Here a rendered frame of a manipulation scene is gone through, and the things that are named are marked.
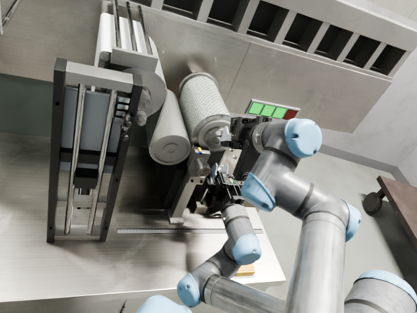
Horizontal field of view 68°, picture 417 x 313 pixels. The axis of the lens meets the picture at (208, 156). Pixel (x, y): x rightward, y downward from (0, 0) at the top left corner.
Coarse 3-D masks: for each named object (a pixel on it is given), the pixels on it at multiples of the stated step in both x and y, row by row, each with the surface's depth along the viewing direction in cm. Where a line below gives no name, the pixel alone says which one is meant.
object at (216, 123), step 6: (216, 120) 88; (222, 120) 89; (204, 126) 89; (210, 126) 89; (216, 126) 89; (222, 126) 90; (228, 126) 90; (204, 132) 90; (198, 138) 91; (204, 144) 93; (210, 150) 95; (216, 150) 96
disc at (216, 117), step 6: (216, 114) 88; (222, 114) 88; (204, 120) 88; (210, 120) 88; (228, 120) 90; (198, 126) 89; (192, 132) 90; (198, 132) 90; (192, 138) 91; (198, 144) 93; (222, 150) 98
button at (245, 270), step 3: (252, 264) 103; (243, 267) 100; (246, 267) 101; (249, 267) 101; (252, 267) 102; (240, 270) 99; (243, 270) 100; (246, 270) 100; (249, 270) 100; (252, 270) 101; (237, 273) 98; (240, 273) 99; (243, 273) 99; (246, 273) 100; (249, 273) 101; (252, 273) 101
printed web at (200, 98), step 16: (112, 64) 78; (160, 64) 86; (192, 80) 104; (208, 80) 105; (192, 96) 99; (208, 96) 96; (160, 112) 84; (192, 112) 95; (208, 112) 91; (224, 112) 92; (192, 128) 94; (192, 144) 94
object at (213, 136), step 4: (212, 128) 90; (216, 128) 89; (220, 128) 89; (208, 132) 89; (212, 132) 89; (216, 132) 89; (220, 132) 90; (208, 136) 90; (212, 136) 90; (216, 136) 91; (220, 136) 91; (208, 140) 91; (212, 140) 92; (216, 140) 91; (228, 140) 93; (208, 144) 92; (212, 144) 92; (216, 144) 92
